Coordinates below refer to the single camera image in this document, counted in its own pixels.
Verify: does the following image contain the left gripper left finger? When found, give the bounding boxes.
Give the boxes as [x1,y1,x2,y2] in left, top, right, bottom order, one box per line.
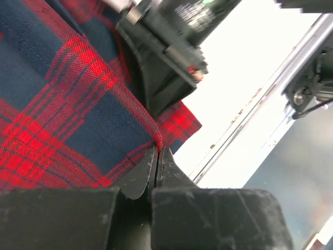
[1,147,158,249]

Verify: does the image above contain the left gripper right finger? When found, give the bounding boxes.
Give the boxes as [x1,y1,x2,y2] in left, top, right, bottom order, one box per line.
[151,148,294,249]

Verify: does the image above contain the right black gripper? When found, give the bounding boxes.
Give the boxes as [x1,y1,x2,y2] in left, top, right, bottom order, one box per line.
[116,0,240,117]

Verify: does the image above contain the red black plaid skirt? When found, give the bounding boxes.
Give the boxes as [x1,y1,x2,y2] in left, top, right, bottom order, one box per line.
[1,1,201,191]

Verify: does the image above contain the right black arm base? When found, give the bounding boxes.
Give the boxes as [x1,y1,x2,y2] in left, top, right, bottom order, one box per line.
[283,48,332,120]

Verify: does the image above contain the aluminium frame rails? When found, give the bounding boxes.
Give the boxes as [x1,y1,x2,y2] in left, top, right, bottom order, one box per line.
[189,14,332,188]

